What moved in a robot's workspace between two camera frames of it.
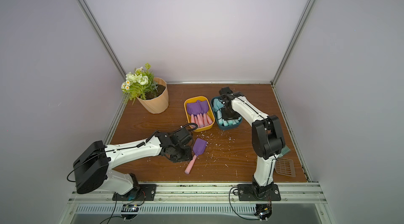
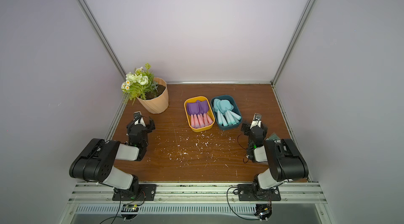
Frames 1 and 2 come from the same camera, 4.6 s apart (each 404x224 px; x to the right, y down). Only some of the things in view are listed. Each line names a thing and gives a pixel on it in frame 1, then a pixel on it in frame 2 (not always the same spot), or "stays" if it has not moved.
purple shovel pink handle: x=199 y=148 → x=197 y=125
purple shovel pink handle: x=210 y=121 stays
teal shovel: x=218 y=105 stays
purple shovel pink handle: x=193 y=109 stays
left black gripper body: x=182 y=154 → x=148 y=129
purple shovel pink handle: x=193 y=120 stays
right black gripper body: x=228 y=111 → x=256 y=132
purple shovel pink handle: x=205 y=120 stays
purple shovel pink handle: x=203 y=106 stays
